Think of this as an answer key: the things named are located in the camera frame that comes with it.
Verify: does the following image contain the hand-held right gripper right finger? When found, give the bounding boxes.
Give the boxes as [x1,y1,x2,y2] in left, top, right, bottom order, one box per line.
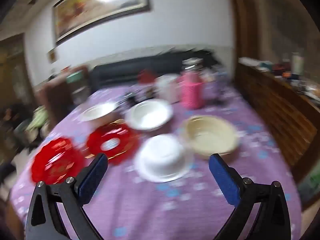
[209,153,292,240]

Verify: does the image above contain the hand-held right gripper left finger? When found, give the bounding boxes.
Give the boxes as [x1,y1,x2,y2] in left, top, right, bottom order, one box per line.
[25,153,109,240]

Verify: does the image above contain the red plastic plate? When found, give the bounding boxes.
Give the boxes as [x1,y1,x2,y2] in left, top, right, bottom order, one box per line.
[31,137,84,184]

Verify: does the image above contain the red gold-rimmed plate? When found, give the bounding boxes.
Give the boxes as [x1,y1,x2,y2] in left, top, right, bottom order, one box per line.
[85,120,142,165]

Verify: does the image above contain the beige bowl with handles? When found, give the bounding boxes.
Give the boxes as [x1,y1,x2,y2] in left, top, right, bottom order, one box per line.
[180,115,240,157]

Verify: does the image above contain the shallow white plate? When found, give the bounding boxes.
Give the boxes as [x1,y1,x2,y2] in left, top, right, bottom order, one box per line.
[80,102,119,122]

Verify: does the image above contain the small white bowl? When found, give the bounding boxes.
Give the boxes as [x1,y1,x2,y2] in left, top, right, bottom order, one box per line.
[134,134,194,183]

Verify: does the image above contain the large white bowl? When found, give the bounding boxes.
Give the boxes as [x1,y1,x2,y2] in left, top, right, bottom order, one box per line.
[125,99,174,132]

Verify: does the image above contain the purple floral tablecloth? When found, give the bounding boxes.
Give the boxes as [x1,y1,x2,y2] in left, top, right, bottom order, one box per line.
[10,81,303,240]

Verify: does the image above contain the green checked blanket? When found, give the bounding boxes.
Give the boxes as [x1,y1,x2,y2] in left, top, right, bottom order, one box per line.
[26,105,48,130]

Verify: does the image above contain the black small jar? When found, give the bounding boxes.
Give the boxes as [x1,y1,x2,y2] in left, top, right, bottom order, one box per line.
[124,92,138,107]

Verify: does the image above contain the dark wooden sideboard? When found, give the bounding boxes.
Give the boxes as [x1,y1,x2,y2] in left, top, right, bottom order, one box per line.
[235,61,318,183]

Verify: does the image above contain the brown sofa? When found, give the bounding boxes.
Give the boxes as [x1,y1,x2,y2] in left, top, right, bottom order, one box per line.
[37,65,90,125]

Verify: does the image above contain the pink sleeved bottle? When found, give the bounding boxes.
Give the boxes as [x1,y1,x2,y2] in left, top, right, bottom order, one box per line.
[177,57,204,109]

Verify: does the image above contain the clear bottle with green lid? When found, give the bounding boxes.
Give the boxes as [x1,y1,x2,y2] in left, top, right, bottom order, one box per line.
[65,70,90,102]

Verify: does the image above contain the white cup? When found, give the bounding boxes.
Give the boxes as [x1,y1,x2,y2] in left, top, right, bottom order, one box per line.
[155,75,180,104]

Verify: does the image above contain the black leather sofa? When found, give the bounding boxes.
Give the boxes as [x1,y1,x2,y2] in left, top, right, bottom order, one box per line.
[89,49,225,93]

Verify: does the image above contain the red plastic bag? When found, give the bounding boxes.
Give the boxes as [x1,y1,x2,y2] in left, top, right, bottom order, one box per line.
[137,69,157,84]

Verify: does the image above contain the wooden glass-panel doors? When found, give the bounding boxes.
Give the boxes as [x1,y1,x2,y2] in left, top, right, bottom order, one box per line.
[0,34,33,110]

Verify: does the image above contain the white bottle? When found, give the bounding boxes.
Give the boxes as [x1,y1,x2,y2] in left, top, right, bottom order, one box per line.
[291,52,305,74]

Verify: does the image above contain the framed horse painting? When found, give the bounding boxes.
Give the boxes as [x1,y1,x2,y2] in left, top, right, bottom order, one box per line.
[51,0,152,47]

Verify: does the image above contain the yellow wall plaque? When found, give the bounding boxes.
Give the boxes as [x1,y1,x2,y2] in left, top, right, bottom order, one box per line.
[47,47,58,64]

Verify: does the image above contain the wooden door frame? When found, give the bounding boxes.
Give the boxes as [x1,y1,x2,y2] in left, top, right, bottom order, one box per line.
[229,0,265,85]

